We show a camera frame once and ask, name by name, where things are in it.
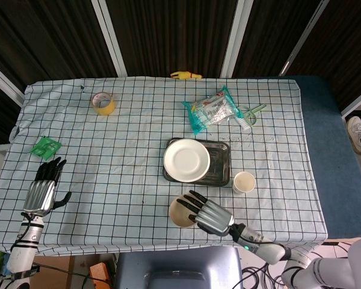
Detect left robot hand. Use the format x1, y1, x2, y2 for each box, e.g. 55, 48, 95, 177
23, 157, 72, 217

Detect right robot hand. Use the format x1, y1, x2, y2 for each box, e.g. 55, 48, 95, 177
176, 190, 235, 237

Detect beige bowl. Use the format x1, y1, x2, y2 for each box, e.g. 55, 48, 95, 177
168, 194, 199, 229

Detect white paper cup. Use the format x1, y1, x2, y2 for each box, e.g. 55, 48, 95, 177
232, 171, 256, 195

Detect white round plate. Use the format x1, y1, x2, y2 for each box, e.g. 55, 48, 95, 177
163, 138, 211, 183

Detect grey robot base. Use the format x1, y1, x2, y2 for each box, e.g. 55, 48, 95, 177
114, 245, 244, 289

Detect black metal tray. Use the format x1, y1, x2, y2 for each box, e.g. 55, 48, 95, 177
162, 137, 232, 187

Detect green sachet packet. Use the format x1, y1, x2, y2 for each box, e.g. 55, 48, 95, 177
29, 135, 63, 161

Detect brown cardboard box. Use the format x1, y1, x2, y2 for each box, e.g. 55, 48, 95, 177
29, 255, 76, 289

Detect checked light blue tablecloth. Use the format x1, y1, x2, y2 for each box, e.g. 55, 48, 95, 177
0, 76, 329, 256

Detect orange box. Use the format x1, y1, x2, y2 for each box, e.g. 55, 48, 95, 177
88, 261, 111, 289

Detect teal snack package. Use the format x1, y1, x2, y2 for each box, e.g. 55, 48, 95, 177
182, 85, 244, 135

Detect yellow tape roll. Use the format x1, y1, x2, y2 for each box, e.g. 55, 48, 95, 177
91, 92, 116, 116

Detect yellow plastic toy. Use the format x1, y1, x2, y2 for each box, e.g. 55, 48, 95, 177
170, 70, 203, 80

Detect white sneaker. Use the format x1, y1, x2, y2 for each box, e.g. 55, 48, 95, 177
346, 116, 361, 156

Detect black floor cables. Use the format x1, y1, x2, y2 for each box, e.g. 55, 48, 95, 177
242, 261, 289, 289

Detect white partition frame post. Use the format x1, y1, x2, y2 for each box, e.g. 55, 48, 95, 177
221, 0, 255, 78
341, 90, 361, 117
91, 0, 127, 76
0, 58, 25, 107
279, 0, 330, 76

